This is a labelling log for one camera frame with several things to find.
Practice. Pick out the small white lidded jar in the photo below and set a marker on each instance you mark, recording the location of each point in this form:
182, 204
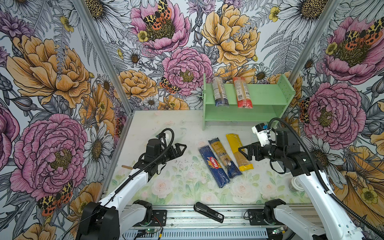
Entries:
295, 186

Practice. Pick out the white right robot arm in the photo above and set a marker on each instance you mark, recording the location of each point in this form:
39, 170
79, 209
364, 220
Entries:
289, 149

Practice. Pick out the black handheld device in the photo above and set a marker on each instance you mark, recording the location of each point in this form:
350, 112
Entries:
208, 212

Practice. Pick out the blue Barilla spaghetti bag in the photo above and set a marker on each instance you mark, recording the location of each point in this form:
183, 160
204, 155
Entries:
215, 167

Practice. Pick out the aluminium frame rail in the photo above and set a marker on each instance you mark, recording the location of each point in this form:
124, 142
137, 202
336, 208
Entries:
185, 217

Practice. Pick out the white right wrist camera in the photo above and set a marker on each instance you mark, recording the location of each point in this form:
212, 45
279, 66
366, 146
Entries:
263, 134

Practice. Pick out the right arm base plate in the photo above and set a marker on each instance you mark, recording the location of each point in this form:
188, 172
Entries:
256, 217

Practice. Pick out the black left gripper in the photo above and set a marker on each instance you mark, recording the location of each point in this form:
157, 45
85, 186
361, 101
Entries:
172, 151

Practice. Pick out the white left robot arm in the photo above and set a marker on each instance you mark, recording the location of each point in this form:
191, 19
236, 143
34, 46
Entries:
109, 218

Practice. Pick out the yellow pasta bag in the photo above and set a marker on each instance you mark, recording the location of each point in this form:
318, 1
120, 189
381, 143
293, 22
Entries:
235, 143

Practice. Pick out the clear spaghetti bag dark ends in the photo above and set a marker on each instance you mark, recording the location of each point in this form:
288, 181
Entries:
219, 92

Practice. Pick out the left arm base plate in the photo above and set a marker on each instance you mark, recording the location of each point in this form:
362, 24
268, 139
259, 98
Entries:
158, 219

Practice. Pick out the wooden stick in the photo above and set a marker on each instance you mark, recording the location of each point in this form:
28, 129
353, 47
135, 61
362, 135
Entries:
127, 167

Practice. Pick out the blue and clear spaghetti bag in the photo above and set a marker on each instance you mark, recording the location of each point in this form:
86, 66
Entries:
232, 170

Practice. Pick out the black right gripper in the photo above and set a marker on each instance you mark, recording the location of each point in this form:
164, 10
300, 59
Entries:
257, 147

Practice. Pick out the red spaghetti bag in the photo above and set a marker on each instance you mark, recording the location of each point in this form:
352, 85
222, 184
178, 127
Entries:
242, 92

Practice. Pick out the green wooden shelf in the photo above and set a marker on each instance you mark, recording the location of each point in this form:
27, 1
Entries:
269, 101

